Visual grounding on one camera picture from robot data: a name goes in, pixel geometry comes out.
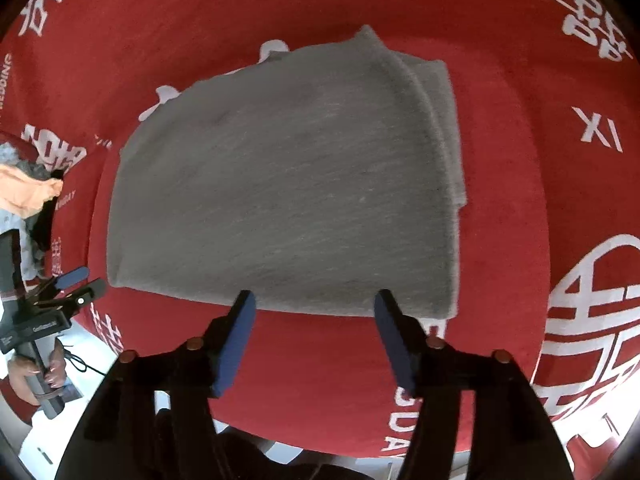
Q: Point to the orange cloth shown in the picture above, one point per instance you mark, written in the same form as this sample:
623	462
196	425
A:
23	195

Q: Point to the red patterned bedspread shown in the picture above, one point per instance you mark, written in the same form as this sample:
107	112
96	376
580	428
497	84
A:
547	101

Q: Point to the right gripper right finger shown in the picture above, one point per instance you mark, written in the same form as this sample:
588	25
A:
421	363

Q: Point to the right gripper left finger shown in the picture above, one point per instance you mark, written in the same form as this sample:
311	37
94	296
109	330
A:
202	366

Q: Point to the left hand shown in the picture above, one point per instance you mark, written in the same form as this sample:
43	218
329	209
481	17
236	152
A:
21	368

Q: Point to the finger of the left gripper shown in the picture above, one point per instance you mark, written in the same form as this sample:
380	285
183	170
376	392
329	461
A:
73	302
50	289

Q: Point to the grey knit garment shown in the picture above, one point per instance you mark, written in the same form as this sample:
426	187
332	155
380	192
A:
314	179

